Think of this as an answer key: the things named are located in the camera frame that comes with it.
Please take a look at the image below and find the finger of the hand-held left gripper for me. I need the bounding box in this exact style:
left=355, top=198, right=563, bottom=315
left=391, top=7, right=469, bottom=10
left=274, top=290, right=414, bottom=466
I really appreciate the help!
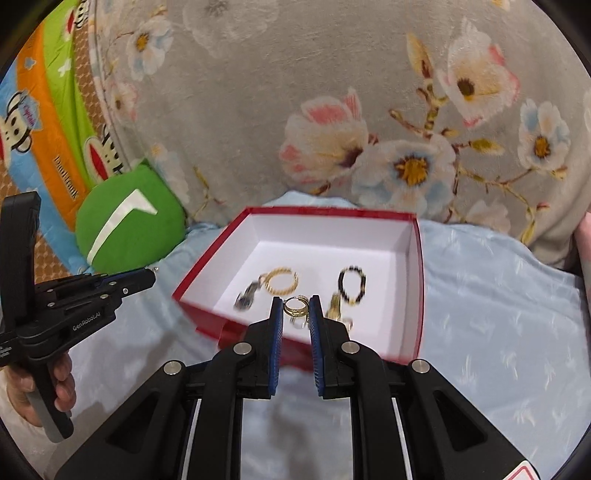
left=36, top=270, right=151, bottom=301
left=60, top=268, right=156, bottom=319

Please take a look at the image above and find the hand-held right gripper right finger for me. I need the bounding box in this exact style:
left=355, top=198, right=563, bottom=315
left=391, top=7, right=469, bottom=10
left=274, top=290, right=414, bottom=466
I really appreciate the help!
left=309, top=295, right=536, bottom=480

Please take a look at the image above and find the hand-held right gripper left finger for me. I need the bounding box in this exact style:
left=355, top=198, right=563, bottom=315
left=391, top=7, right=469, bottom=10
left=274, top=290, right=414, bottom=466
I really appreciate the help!
left=54, top=296, right=284, bottom=480

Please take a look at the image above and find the small gold ring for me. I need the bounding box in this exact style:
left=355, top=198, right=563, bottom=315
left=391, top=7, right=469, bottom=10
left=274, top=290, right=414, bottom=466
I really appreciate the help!
left=283, top=295, right=311, bottom=329

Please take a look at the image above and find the silver band wristwatch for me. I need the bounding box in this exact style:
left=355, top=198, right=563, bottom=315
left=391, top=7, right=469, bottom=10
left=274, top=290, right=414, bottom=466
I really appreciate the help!
left=233, top=279, right=267, bottom=315

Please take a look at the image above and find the red jewelry box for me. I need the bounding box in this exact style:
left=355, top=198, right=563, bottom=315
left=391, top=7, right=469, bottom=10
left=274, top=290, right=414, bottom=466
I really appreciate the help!
left=173, top=207, right=424, bottom=372

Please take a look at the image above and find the person's left hand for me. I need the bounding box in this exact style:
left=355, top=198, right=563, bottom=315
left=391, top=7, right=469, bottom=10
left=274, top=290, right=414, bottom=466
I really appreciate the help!
left=4, top=351, right=77, bottom=428

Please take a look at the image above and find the green round pillow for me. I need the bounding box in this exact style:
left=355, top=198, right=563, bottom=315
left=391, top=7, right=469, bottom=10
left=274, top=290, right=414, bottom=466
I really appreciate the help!
left=75, top=159, right=187, bottom=274

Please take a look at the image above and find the light blue cloth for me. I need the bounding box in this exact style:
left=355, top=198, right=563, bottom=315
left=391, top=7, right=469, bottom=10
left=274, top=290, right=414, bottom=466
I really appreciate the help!
left=60, top=190, right=591, bottom=480

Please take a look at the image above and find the cartoon monkey printed sheet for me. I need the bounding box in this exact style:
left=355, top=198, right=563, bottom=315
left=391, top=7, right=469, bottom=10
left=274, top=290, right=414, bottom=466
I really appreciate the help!
left=0, top=0, right=137, bottom=274

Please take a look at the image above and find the grey floral blanket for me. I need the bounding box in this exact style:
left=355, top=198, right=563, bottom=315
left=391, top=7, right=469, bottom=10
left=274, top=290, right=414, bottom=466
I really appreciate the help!
left=90, top=0, right=591, bottom=271

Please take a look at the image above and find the pink pillow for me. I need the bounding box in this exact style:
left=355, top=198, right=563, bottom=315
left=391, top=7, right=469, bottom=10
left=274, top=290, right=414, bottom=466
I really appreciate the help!
left=573, top=210, right=591, bottom=296

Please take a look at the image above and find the gold chain bracelet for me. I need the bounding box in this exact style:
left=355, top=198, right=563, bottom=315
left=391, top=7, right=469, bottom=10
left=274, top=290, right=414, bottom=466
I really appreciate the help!
left=259, top=267, right=300, bottom=296

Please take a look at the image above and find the black bead bracelet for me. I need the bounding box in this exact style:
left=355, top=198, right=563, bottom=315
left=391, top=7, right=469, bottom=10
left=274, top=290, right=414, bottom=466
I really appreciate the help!
left=337, top=265, right=370, bottom=305

